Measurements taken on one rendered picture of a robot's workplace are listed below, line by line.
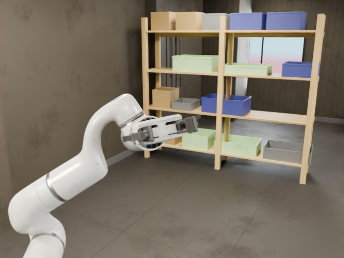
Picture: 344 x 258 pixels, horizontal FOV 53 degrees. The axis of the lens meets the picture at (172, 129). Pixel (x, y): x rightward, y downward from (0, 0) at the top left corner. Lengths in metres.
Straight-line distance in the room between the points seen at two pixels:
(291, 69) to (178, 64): 1.75
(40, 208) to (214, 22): 4.71
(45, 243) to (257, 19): 4.63
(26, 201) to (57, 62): 3.98
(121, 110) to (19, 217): 0.38
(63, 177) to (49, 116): 3.92
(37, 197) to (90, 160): 0.17
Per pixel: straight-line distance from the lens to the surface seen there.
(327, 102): 9.39
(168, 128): 0.73
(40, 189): 0.96
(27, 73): 4.55
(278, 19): 5.21
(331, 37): 9.25
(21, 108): 4.53
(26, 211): 0.98
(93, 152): 0.90
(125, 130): 0.88
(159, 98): 5.91
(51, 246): 1.06
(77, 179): 0.92
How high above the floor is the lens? 2.16
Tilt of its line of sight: 16 degrees down
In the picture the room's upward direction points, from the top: straight up
